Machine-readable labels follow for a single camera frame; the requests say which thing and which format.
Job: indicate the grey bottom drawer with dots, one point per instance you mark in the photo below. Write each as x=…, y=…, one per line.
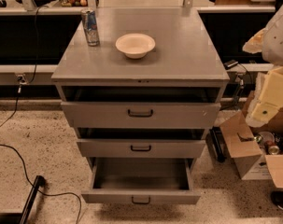
x=141, y=181

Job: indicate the grey drawer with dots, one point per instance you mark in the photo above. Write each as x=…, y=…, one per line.
x=140, y=148
x=141, y=181
x=140, y=115

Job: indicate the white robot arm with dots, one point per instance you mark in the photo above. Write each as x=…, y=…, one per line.
x=268, y=99

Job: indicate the grey metal drawer cabinet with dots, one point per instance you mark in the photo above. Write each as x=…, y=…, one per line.
x=184, y=67

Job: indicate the grey top drawer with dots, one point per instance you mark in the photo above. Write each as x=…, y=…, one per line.
x=140, y=115

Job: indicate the grey middle drawer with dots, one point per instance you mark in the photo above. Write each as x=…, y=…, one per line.
x=140, y=148

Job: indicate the black bar beside cabinet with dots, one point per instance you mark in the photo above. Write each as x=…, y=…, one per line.
x=217, y=147

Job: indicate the small black device on ledge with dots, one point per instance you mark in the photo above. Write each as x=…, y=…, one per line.
x=230, y=64

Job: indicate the blue silver drink can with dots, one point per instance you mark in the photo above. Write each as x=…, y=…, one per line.
x=89, y=23

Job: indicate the brown cardboard box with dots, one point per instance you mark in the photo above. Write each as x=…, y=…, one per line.
x=251, y=160

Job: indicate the red can in box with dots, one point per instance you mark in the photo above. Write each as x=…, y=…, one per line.
x=272, y=148

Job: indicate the black metal floor stand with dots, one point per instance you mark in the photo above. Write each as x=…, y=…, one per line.
x=22, y=217

